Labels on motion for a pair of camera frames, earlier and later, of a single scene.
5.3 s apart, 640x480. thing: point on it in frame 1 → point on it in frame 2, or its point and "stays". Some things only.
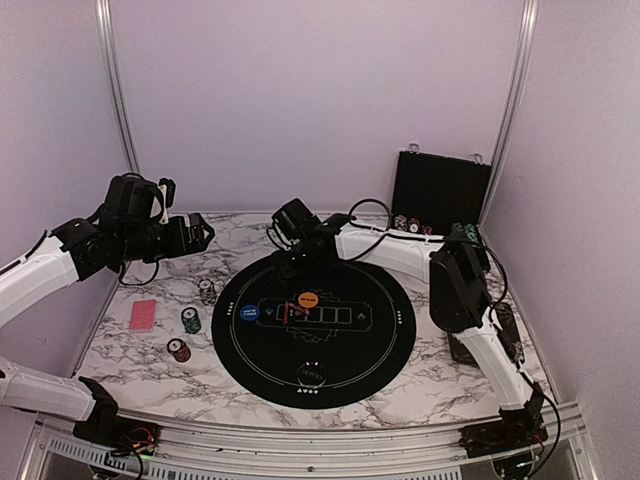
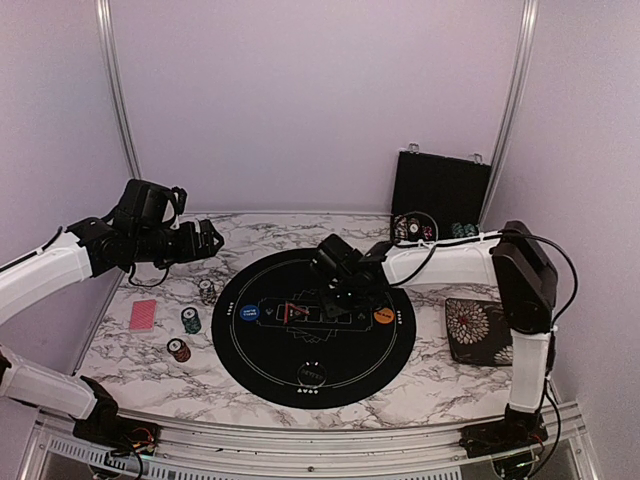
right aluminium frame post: [528, 31] stays
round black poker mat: [336, 336] stays
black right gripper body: [300, 257] → [347, 293]
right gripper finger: [293, 270] → [346, 309]
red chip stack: [179, 349] stays
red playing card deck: [143, 316] stays
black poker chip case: [436, 196] stays
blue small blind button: [250, 312] stays
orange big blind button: [308, 299] → [384, 315]
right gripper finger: [278, 260] → [328, 305]
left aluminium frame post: [107, 24] stays
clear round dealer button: [312, 374] stays
